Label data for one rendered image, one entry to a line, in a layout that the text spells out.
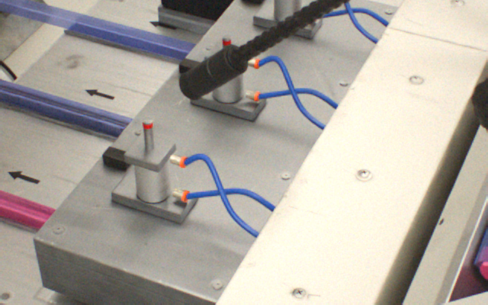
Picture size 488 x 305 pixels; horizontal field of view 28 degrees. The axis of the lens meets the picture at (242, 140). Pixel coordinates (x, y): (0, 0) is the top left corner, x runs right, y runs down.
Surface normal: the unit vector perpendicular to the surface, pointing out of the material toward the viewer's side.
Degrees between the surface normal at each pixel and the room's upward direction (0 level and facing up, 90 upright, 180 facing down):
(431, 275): 90
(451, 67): 46
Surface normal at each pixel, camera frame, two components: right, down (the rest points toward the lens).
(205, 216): -0.01, -0.76
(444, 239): -0.64, -0.73
